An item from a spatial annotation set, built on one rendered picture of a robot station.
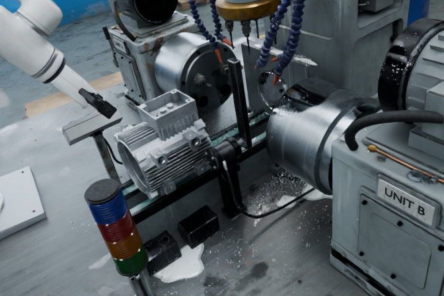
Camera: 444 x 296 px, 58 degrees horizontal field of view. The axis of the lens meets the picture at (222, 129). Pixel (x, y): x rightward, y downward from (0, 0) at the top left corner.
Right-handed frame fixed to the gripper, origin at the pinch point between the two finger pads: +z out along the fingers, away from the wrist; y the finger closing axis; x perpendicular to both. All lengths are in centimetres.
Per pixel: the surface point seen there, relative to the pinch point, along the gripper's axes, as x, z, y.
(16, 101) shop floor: -62, 99, -329
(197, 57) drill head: 29.7, 23.0, -15.0
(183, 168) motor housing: -0.1, 21.1, 14.6
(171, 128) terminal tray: 6.0, 12.7, 11.1
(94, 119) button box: -5.4, 9.5, -16.6
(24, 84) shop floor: -48, 107, -365
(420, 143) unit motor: 29, 16, 63
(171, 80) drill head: 19.0, 24.0, -19.9
